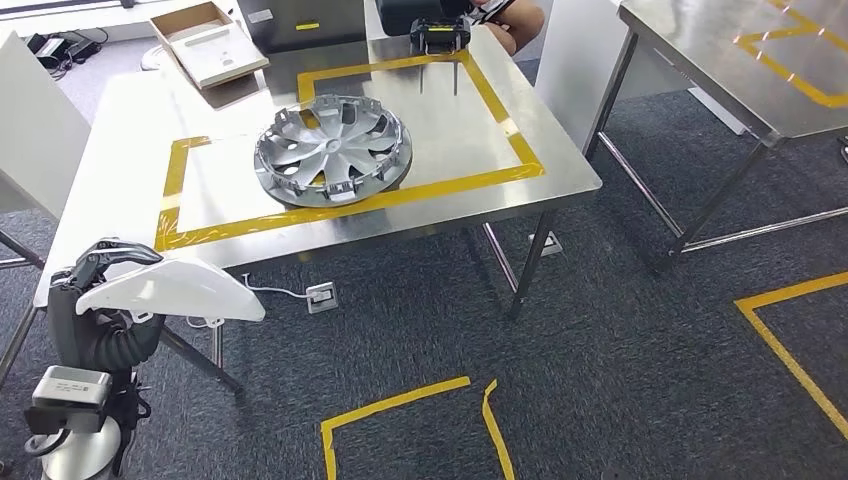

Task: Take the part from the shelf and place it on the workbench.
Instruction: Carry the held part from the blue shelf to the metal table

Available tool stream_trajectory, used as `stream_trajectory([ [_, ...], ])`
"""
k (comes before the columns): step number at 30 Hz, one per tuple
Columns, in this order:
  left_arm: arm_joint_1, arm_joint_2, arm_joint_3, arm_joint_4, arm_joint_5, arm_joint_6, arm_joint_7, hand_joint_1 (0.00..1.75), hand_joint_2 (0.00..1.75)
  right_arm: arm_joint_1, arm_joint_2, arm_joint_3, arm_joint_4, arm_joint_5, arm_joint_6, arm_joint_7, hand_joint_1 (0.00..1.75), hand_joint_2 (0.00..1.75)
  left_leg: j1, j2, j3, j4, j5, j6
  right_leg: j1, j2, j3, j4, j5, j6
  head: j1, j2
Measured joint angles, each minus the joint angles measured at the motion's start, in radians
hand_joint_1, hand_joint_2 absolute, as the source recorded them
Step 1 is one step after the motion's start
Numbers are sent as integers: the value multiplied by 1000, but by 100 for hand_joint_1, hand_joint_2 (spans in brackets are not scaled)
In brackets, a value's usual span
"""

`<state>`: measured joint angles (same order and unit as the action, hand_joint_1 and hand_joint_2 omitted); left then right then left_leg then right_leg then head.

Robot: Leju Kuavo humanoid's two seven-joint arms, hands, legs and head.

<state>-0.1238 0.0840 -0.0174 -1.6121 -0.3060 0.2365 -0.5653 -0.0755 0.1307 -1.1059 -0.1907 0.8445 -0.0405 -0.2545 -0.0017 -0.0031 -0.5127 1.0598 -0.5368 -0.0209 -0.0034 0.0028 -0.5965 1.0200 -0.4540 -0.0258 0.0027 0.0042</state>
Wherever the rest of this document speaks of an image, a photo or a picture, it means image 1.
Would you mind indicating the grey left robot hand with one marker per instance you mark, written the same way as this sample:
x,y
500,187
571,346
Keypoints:
x,y
66,331

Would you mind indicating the white plastic shell part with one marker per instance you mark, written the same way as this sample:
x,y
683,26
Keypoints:
x,y
179,291

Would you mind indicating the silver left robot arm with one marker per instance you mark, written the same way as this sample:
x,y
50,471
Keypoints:
x,y
79,457

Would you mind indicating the stainless steel workbench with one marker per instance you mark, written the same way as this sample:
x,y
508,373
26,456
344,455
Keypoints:
x,y
464,185

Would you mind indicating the white side panel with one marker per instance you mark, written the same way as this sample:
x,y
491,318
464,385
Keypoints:
x,y
570,66
40,132

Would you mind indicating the black power adapters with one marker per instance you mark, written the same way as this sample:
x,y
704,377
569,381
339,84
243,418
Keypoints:
x,y
53,48

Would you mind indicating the white round base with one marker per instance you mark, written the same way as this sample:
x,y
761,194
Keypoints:
x,y
151,60

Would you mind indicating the open cardboard box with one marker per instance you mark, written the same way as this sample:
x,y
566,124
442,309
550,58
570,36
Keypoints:
x,y
212,53

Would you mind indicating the silver wheel hubcap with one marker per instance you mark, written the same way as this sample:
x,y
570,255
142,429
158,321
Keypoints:
x,y
331,146

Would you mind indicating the yellow floor tape square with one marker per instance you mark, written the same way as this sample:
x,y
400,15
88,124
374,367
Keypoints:
x,y
397,400
795,289

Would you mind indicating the black case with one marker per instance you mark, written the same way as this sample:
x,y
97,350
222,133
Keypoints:
x,y
298,16

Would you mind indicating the black tool with yellow label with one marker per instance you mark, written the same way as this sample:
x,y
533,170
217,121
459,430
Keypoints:
x,y
437,36

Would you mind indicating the person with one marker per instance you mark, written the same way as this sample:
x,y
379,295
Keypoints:
x,y
523,23

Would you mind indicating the stainless steel table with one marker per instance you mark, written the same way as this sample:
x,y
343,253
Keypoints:
x,y
696,53

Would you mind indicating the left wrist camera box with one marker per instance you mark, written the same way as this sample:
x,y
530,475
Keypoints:
x,y
69,387

